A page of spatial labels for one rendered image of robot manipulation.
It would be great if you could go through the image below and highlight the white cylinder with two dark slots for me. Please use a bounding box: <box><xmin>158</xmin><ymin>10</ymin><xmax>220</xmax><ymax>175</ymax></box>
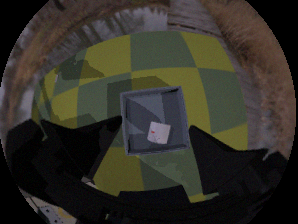
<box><xmin>148</xmin><ymin>121</ymin><xmax>170</xmax><ymax>144</ymax></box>

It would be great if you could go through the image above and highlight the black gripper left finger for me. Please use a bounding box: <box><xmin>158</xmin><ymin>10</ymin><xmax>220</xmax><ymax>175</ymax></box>
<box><xmin>41</xmin><ymin>116</ymin><xmax>122</xmax><ymax>180</ymax></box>

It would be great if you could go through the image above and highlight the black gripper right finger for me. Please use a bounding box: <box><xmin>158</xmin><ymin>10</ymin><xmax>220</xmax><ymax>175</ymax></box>
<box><xmin>188</xmin><ymin>125</ymin><xmax>269</xmax><ymax>196</ymax></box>

